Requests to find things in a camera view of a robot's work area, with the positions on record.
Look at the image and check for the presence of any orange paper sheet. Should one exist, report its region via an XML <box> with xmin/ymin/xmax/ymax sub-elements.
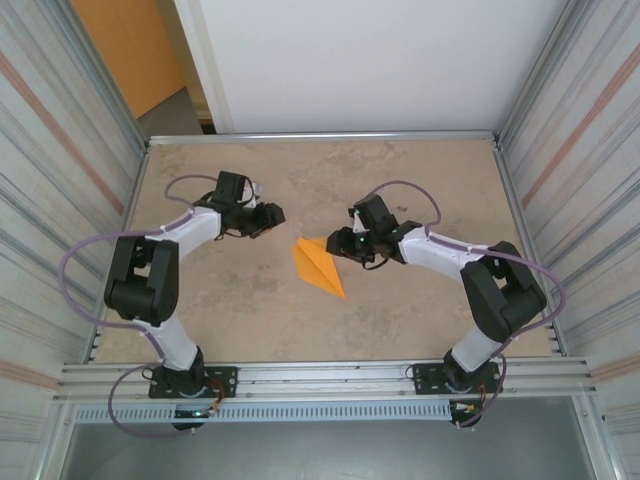
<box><xmin>291</xmin><ymin>236</ymin><xmax>348</xmax><ymax>301</ymax></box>

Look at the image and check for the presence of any grey metal sheet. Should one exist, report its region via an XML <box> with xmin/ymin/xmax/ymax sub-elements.
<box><xmin>59</xmin><ymin>422</ymin><xmax>599</xmax><ymax>480</ymax></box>

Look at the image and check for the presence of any black control board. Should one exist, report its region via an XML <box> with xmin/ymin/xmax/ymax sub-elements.
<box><xmin>171</xmin><ymin>407</ymin><xmax>221</xmax><ymax>432</ymax></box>
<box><xmin>448</xmin><ymin>399</ymin><xmax>485</xmax><ymax>430</ymax></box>

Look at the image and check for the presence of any striped cloth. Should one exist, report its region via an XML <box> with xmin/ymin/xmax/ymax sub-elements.
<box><xmin>0</xmin><ymin>0</ymin><xmax>151</xmax><ymax>480</ymax></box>

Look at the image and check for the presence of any orange wooden door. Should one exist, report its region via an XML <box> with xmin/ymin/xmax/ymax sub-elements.
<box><xmin>69</xmin><ymin>0</ymin><xmax>187</xmax><ymax>121</ymax></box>

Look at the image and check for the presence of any corrugated metal side panel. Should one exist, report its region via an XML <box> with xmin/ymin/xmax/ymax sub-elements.
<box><xmin>497</xmin><ymin>0</ymin><xmax>640</xmax><ymax>480</ymax></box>

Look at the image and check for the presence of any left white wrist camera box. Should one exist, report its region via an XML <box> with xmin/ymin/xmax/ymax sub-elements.
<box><xmin>242</xmin><ymin>180</ymin><xmax>265</xmax><ymax>207</ymax></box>

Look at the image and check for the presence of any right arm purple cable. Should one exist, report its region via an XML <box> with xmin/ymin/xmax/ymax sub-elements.
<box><xmin>369</xmin><ymin>182</ymin><xmax>567</xmax><ymax>430</ymax></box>

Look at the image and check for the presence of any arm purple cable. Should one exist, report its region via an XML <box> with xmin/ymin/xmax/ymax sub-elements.
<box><xmin>59</xmin><ymin>173</ymin><xmax>221</xmax><ymax>439</ymax></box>
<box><xmin>369</xmin><ymin>182</ymin><xmax>567</xmax><ymax>430</ymax></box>

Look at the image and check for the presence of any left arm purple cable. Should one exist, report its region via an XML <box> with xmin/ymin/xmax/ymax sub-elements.
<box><xmin>59</xmin><ymin>173</ymin><xmax>221</xmax><ymax>439</ymax></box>

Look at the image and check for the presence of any aluminium frame cross bar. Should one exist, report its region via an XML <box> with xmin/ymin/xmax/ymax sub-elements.
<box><xmin>147</xmin><ymin>130</ymin><xmax>501</xmax><ymax>147</ymax></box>

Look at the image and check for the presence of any aluminium frame side bar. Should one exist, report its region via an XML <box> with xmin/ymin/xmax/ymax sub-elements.
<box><xmin>89</xmin><ymin>142</ymin><xmax>151</xmax><ymax>364</ymax></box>
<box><xmin>492</xmin><ymin>139</ymin><xmax>567</xmax><ymax>357</ymax></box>

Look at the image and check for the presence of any long aluminium mounting rail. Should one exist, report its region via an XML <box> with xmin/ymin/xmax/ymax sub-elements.
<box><xmin>57</xmin><ymin>357</ymin><xmax>599</xmax><ymax>401</ymax></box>

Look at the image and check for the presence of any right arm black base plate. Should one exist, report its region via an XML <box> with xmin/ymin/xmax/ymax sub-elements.
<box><xmin>412</xmin><ymin>362</ymin><xmax>504</xmax><ymax>396</ymax></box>

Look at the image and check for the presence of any white door frame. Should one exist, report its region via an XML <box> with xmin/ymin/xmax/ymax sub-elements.
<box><xmin>172</xmin><ymin>0</ymin><xmax>236</xmax><ymax>135</ymax></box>

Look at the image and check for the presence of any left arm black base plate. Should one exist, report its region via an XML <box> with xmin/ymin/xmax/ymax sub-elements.
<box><xmin>148</xmin><ymin>366</ymin><xmax>239</xmax><ymax>400</ymax></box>

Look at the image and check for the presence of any grey slotted cable duct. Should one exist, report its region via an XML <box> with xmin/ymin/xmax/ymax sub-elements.
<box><xmin>73</xmin><ymin>402</ymin><xmax>454</xmax><ymax>424</ymax></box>

